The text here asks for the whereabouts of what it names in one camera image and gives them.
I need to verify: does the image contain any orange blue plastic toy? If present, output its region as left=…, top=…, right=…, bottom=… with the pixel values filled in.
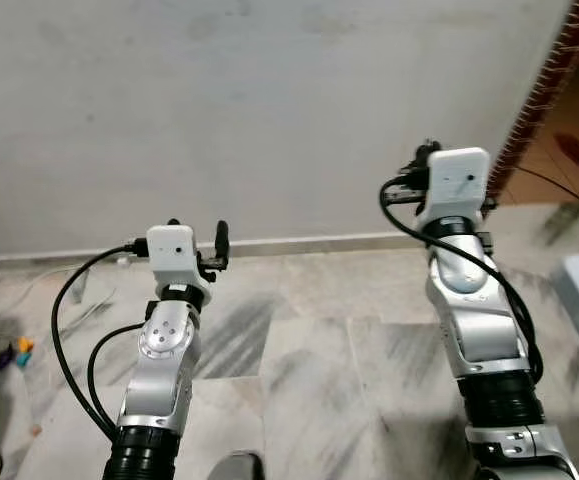
left=13, top=336, right=36, bottom=369

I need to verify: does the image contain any robot left leg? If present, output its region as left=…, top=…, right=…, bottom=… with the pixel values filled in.
left=207, top=451, right=266, bottom=480

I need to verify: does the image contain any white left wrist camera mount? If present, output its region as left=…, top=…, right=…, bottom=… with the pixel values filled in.
left=147, top=225, right=200, bottom=291

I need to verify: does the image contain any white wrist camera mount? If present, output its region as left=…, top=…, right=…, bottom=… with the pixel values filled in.
left=427, top=148, right=491, bottom=219
left=147, top=225, right=200, bottom=291

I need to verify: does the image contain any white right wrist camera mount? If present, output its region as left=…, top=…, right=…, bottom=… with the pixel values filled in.
left=427, top=148, right=491, bottom=219

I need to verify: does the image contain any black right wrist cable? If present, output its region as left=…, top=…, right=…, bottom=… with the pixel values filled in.
left=380, top=172, right=546, bottom=386

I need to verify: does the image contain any thin black floor cable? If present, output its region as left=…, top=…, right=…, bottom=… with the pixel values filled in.
left=514, top=165, right=579, bottom=217

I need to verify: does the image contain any red brick tile wall edging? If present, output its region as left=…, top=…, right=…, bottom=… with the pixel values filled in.
left=487, top=0, right=579, bottom=204

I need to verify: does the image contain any short black left arm cable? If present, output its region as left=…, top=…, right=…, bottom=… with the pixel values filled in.
left=87, top=322, right=148, bottom=431

